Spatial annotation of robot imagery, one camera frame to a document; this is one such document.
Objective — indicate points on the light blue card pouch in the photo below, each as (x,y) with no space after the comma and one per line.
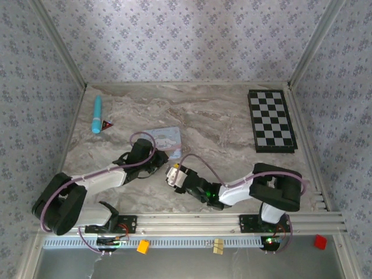
(168,138)

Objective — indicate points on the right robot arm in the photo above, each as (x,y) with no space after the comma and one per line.
(235,193)

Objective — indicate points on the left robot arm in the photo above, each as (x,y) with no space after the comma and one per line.
(98,181)

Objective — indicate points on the black triangular puzzle toy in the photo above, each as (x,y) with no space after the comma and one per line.
(106,125)

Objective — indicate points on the cyan plastic tube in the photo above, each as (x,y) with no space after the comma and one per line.
(96,114)

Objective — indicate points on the beige wooden block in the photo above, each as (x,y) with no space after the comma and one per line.
(218,246)

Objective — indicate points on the orange toy block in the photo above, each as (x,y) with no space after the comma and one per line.
(143,247)

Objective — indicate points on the small controller board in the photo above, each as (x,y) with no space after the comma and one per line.
(271,242)
(112,242)

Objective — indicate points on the black and grey chessboard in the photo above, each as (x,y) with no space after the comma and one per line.
(271,120)

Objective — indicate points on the red toy block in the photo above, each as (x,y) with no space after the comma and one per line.
(320,242)

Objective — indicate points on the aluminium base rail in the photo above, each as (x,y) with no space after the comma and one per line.
(189,223)

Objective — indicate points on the aluminium side rail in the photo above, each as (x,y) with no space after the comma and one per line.
(309,145)

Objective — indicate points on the aluminium frame post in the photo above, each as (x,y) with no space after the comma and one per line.
(315,43)

